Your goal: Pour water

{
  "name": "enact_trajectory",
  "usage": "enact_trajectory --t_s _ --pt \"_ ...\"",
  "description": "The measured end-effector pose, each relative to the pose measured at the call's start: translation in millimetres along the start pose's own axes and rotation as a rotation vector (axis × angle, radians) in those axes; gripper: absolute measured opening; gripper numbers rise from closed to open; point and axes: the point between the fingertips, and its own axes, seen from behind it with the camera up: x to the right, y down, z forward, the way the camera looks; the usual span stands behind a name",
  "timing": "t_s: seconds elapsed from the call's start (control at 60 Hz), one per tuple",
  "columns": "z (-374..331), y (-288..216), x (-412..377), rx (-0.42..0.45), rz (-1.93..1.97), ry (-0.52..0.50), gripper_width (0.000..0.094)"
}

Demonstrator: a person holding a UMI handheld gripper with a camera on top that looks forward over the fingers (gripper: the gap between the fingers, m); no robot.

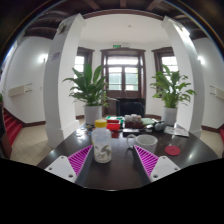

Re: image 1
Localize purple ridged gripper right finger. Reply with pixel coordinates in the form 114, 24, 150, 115
133, 145, 180, 182

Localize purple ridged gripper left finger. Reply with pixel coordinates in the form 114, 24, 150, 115
45, 145, 93, 183

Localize red round coaster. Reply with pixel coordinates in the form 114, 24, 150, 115
165, 146, 180, 156

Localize clear glass mug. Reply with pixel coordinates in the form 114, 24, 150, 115
126, 134, 158, 153

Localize papers on table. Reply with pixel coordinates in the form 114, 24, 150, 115
164, 126, 189, 137

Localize clear bottle with yellow cap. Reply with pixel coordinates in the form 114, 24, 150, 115
91, 119, 112, 163

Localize white cups on tray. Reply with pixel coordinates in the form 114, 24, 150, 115
125, 114, 142, 123

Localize black armchair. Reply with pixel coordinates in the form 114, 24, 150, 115
116, 98, 145, 117

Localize red carpeted stairs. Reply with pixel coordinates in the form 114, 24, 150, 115
3, 111, 22, 144

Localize left potted green plant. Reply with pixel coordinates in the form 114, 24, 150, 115
65, 63, 108, 125

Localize potted green plant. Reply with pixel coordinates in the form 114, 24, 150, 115
65, 63, 108, 125
150, 65, 196, 126

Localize right potted green plant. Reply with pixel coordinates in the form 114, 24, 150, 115
150, 65, 196, 126

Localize wooden double door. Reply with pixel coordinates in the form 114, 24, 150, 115
101, 47, 146, 114

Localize green exit sign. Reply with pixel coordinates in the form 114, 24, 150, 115
113, 44, 121, 48

